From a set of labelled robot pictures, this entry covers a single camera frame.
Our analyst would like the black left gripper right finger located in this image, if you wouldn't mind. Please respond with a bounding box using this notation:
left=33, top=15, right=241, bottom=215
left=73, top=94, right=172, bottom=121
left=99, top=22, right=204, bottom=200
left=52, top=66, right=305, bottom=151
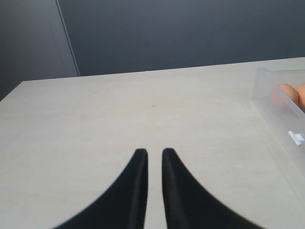
left=162, top=148, right=259, bottom=229

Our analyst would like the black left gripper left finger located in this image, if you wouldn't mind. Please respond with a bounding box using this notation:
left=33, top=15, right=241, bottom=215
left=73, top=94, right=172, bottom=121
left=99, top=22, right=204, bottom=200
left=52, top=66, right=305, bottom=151
left=56, top=148, right=148, bottom=229

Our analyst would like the clear plastic egg box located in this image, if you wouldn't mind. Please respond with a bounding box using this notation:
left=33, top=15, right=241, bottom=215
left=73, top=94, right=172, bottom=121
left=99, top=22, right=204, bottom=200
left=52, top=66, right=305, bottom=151
left=252, top=68, right=305, bottom=196

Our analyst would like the brown egg top row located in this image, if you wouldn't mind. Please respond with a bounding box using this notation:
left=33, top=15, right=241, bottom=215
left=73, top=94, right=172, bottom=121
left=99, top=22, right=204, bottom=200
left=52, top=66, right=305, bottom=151
left=296, top=83, right=305, bottom=107
left=271, top=83, right=298, bottom=108

